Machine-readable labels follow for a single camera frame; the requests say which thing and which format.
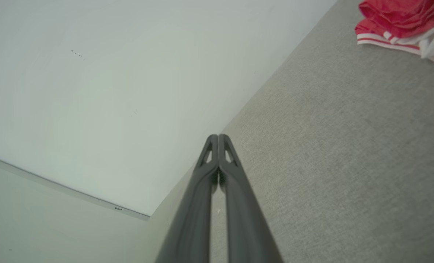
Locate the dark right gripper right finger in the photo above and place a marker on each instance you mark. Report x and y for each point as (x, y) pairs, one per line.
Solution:
(246, 226)

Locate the red and white garment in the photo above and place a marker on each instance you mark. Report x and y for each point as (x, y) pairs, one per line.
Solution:
(403, 18)

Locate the grey fabric sofa cushion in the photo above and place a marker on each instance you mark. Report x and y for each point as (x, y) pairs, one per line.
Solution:
(348, 146)

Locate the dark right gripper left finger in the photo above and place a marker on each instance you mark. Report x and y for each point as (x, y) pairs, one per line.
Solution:
(195, 219)

